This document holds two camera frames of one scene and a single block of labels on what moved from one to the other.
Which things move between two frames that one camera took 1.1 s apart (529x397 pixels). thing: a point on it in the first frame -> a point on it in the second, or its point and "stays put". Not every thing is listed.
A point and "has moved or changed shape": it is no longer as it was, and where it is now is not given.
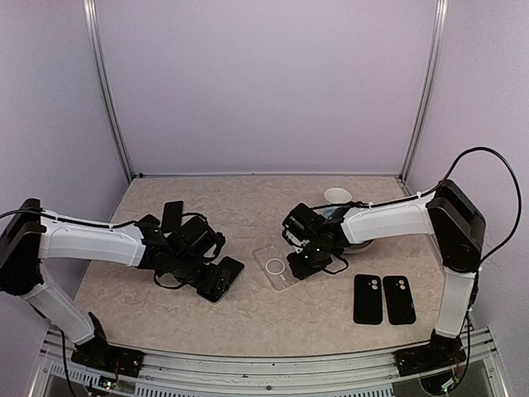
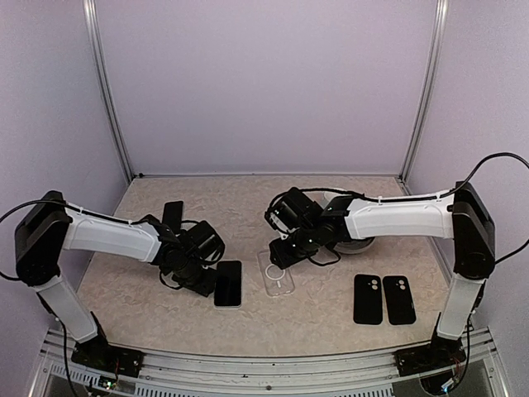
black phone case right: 399,303 stays put
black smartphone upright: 172,215 stays put
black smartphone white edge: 219,281 has moved or changed shape
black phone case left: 368,302 stays put
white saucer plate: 356,248 stays put
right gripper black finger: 302,267 -> 284,252
